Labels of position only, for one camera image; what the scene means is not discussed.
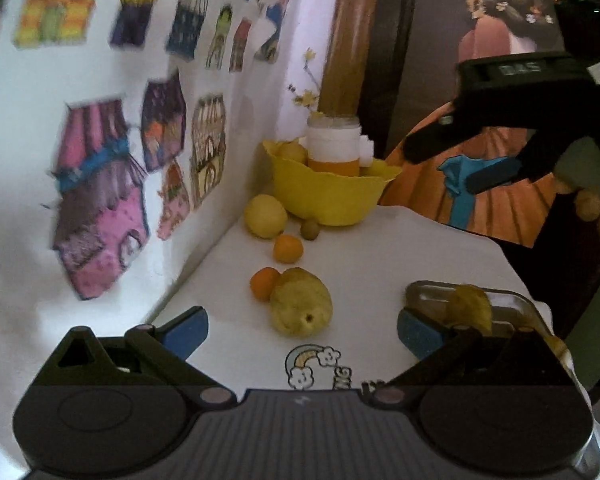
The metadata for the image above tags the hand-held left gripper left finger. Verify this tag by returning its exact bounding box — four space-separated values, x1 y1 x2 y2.
52 306 237 409

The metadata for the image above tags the coloured drawing of houses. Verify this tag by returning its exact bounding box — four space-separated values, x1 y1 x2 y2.
0 0 301 301

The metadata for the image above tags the white and orange jar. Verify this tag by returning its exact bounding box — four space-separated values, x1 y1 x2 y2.
306 114 362 177

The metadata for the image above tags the person's right hand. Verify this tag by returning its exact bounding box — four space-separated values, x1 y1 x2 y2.
572 185 600 243

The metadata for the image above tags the wall poster of girl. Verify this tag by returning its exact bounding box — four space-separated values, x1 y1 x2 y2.
377 0 581 248

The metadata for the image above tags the lemon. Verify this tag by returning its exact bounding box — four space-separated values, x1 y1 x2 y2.
243 194 288 239

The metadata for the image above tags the small yellow fruit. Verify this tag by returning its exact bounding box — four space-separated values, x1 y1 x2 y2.
275 141 308 163

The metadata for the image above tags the small white paper roll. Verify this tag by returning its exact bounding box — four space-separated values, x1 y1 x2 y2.
358 135 376 167

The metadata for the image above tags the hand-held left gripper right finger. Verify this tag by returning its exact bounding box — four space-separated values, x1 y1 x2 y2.
370 307 565 409

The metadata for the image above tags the yellow plastic bowl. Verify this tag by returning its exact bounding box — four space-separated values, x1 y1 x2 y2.
261 139 402 227

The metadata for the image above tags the yellow pear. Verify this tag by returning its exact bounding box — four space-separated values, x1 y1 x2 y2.
270 267 333 337

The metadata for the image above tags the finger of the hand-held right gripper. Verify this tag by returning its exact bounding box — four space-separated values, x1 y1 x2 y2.
402 116 487 164
466 132 583 194

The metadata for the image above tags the small orange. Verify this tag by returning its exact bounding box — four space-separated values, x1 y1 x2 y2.
272 234 304 264
250 267 282 302

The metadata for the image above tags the white printed tablecloth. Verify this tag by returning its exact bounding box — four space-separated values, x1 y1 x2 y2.
145 205 600 480

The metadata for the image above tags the metal tray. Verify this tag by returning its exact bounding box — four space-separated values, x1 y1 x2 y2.
405 280 568 361

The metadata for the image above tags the wooden door frame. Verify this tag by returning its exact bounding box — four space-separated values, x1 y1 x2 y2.
317 0 386 121

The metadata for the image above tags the yellow flower sprig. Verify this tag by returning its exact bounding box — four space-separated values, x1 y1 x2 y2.
287 48 321 116

